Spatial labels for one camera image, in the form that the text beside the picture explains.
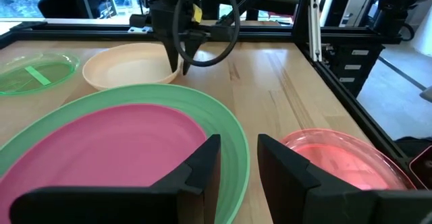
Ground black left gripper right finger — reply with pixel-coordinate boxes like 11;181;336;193
258;134;432;224

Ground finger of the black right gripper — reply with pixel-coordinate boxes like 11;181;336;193
164;38;180;73
182;34;207;76

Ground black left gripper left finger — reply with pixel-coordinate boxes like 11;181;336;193
9;134;222;224

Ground cream plastic plate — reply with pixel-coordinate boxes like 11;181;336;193
82;43;183;92

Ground red transparent plastic plate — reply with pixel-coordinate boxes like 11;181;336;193
279;128;416;192

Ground pink plastic plate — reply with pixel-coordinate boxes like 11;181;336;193
0;103;207;224

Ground green transparent plastic plate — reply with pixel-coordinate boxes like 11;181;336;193
0;51;81;96

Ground large green plastic plate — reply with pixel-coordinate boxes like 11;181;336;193
0;83;251;224

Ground dark office chair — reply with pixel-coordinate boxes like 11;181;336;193
36;0;102;19

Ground silver aluminium profile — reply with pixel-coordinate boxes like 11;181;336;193
309;0;322;63

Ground black box with white labels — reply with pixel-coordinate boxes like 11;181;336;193
323;44;385;97

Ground yellow cable tag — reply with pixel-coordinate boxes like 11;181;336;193
192;3;203;24

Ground black aluminium table frame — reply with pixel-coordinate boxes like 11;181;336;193
0;0;432;191

